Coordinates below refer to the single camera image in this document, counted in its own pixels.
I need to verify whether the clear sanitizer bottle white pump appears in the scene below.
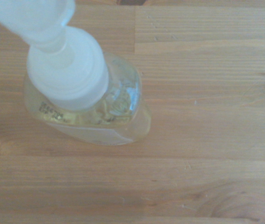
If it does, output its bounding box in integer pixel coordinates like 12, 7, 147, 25
0, 0, 152, 147

